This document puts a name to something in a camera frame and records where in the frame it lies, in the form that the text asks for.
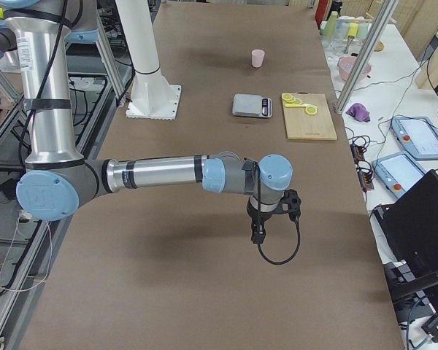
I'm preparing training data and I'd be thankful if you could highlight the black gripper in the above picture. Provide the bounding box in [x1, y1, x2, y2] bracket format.
[247, 196, 277, 244]

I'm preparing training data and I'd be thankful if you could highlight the pink plastic cup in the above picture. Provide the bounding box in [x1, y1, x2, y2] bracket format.
[251, 49, 265, 69]

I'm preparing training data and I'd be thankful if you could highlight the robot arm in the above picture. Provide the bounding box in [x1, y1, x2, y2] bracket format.
[1, 1, 300, 244]

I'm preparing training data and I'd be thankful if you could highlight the silver digital kitchen scale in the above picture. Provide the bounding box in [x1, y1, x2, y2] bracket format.
[232, 93, 272, 118]

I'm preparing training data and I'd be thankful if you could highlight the green cup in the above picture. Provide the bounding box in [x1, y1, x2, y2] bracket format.
[321, 11, 339, 38]

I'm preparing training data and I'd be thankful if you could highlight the bamboo cutting board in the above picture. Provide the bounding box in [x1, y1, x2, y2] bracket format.
[281, 93, 337, 141]

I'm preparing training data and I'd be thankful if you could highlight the lemon slice toy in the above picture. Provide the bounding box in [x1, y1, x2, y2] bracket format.
[304, 104, 318, 115]
[281, 93, 295, 104]

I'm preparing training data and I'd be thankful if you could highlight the purple cloth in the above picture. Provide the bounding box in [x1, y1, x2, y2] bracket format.
[346, 103, 371, 123]

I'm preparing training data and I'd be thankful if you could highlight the blue teach pendant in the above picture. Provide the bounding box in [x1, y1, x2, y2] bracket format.
[372, 151, 426, 198]
[391, 117, 438, 160]

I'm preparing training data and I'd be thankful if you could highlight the black monitor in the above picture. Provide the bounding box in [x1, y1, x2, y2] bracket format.
[374, 170, 438, 273]

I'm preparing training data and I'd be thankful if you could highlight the pink bowl with ice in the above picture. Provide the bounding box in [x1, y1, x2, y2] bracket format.
[337, 56, 372, 81]

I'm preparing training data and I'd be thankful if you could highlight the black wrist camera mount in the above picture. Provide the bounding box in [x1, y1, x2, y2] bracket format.
[274, 189, 301, 222]

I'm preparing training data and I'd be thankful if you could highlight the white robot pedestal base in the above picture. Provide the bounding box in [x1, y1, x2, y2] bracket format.
[116, 0, 182, 120]

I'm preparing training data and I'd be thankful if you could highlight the aluminium frame post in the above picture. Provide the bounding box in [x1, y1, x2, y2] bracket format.
[334, 0, 399, 114]

